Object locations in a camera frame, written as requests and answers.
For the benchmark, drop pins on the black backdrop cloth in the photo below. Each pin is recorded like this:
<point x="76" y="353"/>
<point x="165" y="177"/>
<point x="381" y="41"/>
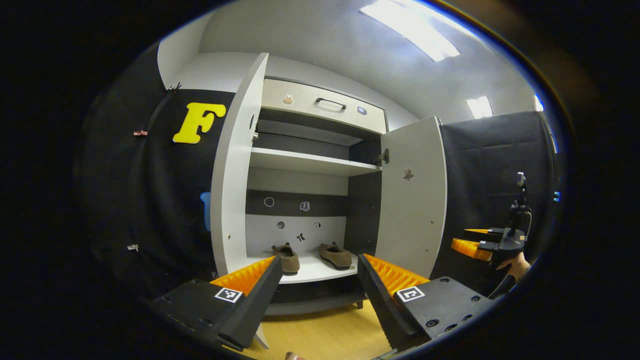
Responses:
<point x="480" y="175"/>
<point x="160" y="200"/>

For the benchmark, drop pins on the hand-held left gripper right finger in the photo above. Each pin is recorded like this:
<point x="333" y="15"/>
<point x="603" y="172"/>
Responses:
<point x="380" y="300"/>

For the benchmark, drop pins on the white shoe cabinet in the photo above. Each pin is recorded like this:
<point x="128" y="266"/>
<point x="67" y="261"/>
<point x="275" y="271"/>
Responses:
<point x="310" y="162"/>

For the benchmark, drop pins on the beige cabinet drawer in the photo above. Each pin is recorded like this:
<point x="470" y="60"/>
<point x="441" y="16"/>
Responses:
<point x="305" y="107"/>

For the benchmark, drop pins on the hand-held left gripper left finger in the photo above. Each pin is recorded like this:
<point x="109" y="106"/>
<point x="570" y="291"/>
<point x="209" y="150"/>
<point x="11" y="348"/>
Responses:
<point x="257" y="300"/>

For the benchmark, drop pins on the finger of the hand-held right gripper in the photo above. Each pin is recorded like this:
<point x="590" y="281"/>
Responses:
<point x="487" y="235"/>
<point x="470" y="248"/>

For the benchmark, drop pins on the brown fuzzy shoe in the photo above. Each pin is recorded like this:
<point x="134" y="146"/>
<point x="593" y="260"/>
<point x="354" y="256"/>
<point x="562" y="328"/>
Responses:
<point x="289" y="261"/>
<point x="336" y="257"/>

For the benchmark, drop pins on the ceiling light panel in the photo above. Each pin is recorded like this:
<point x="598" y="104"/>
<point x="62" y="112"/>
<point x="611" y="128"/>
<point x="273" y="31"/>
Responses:
<point x="479" y="107"/>
<point x="410" y="30"/>

